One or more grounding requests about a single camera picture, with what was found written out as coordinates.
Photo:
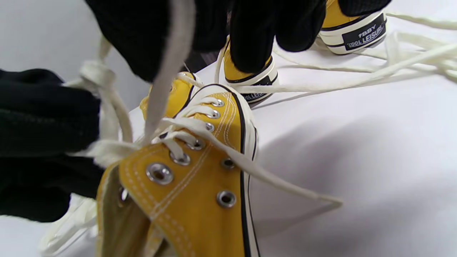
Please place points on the person's right hand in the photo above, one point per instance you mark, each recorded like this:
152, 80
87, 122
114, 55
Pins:
257, 28

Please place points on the person's left hand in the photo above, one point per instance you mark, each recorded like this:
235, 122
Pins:
43, 117

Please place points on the white roller blind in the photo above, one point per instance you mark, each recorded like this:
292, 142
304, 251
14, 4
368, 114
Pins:
35, 35

